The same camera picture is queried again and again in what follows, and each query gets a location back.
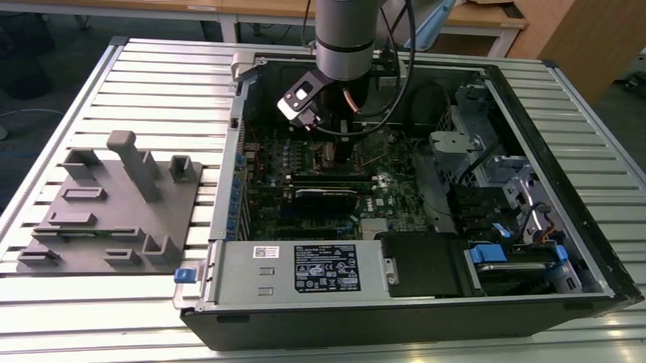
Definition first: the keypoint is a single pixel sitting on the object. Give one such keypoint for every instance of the black PC case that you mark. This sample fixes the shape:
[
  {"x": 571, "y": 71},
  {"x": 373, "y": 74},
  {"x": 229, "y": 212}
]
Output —
[{"x": 353, "y": 329}]

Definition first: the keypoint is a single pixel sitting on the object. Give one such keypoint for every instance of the wooden cabinet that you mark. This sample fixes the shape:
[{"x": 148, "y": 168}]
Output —
[{"x": 581, "y": 38}]

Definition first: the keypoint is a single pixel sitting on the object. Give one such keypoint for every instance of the CPU socket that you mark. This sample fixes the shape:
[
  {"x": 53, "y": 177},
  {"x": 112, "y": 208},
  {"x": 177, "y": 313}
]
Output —
[{"x": 318, "y": 157}]

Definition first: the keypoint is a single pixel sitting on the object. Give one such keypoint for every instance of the blue power supply latch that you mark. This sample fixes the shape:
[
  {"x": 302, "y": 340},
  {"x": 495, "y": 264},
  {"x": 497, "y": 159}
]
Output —
[{"x": 185, "y": 276}]

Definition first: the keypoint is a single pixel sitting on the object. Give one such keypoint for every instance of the silver CPU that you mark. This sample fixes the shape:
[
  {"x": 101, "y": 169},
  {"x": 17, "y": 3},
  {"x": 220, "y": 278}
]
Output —
[{"x": 329, "y": 155}]

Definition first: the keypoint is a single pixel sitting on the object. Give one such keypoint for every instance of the grey case release latch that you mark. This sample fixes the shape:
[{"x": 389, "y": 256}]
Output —
[{"x": 241, "y": 66}]

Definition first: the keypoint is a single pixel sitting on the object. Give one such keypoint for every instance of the green motherboard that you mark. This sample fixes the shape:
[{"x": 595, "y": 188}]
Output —
[{"x": 404, "y": 204}]

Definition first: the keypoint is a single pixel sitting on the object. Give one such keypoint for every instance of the green RAM stick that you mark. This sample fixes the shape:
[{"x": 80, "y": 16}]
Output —
[{"x": 86, "y": 233}]

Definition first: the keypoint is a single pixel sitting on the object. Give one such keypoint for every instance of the black RAM slot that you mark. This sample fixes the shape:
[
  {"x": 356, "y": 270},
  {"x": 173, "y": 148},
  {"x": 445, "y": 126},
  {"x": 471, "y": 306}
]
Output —
[
  {"x": 333, "y": 175},
  {"x": 330, "y": 183},
  {"x": 333, "y": 179},
  {"x": 330, "y": 187}
]

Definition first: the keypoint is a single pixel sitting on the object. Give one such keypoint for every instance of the silver chipset heatsink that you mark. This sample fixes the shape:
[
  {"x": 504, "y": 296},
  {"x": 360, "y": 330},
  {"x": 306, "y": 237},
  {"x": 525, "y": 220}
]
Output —
[{"x": 376, "y": 225}]

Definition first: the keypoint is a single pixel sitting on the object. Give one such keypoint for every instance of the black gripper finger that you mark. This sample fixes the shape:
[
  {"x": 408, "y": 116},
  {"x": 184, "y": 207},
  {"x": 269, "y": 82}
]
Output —
[{"x": 345, "y": 153}]

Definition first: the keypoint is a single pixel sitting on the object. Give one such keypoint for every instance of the small blue drive latch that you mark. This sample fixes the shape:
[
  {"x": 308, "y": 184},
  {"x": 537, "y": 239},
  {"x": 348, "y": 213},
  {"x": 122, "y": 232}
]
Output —
[{"x": 560, "y": 252}]

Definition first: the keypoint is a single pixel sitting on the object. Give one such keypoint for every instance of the wooden desk white frame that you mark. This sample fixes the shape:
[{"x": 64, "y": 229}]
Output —
[
  {"x": 126, "y": 4},
  {"x": 268, "y": 9}
]

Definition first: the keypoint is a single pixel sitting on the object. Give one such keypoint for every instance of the silver drive cage bracket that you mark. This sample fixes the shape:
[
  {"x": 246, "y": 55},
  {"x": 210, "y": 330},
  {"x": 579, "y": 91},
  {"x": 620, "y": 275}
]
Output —
[{"x": 444, "y": 145}]

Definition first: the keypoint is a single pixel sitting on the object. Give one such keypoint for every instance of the silver power supply unit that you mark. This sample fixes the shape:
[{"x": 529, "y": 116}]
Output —
[{"x": 237, "y": 280}]

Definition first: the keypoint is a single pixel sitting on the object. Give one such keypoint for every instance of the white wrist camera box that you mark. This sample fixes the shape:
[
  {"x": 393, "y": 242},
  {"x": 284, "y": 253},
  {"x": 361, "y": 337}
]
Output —
[{"x": 301, "y": 96}]

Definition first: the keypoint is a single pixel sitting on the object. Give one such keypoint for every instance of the grey parts rack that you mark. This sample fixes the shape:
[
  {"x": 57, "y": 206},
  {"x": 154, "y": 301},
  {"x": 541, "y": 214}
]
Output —
[{"x": 117, "y": 211}]

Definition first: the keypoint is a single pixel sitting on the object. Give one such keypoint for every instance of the black graphics card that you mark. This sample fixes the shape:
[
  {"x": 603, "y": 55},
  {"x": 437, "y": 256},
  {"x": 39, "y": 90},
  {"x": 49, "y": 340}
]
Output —
[{"x": 326, "y": 202}]

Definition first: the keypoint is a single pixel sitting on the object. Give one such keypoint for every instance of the black office chair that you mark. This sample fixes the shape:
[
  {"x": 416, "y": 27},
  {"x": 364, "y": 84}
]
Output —
[{"x": 26, "y": 56}]

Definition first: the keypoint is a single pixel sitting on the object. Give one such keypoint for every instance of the black disk drive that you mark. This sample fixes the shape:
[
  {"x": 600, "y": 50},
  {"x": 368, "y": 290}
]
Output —
[{"x": 511, "y": 280}]

